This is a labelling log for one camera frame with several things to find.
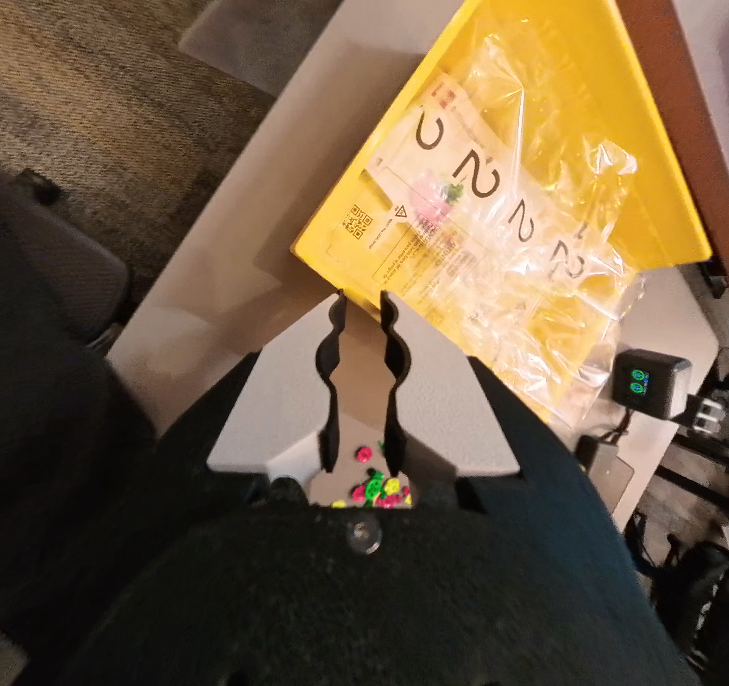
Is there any black charger with green display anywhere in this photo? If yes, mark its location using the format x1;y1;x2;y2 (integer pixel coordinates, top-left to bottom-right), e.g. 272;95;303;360
611;349;693;420

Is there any black plug cable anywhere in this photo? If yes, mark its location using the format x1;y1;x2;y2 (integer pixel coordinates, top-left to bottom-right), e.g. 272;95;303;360
675;392;724;433

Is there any pile of small flower pieces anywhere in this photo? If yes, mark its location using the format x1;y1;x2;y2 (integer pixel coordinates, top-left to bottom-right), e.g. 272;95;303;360
332;441;412;509

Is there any yellow storage bin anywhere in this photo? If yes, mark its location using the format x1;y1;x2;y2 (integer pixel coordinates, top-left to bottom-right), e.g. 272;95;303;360
290;0;713;425

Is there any person's black jacket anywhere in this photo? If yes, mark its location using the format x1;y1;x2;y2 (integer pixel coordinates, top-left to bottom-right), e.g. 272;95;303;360
0;321;160;686

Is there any white printed paper bag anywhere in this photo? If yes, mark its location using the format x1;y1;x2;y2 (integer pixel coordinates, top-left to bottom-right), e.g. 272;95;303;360
367;68;516;277

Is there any flat black power bank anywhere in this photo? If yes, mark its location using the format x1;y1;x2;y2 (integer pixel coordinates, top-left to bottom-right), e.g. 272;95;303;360
575;434;636;518

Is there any bunch of clear plastic bags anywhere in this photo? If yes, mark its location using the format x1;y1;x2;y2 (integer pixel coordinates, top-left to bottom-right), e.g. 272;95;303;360
364;19;647;430

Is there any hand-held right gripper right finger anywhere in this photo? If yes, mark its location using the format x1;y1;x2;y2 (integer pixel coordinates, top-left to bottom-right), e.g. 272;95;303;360
380;290;525;496

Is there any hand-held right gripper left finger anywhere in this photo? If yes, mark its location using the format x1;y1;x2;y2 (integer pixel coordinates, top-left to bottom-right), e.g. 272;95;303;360
208;289;348;504

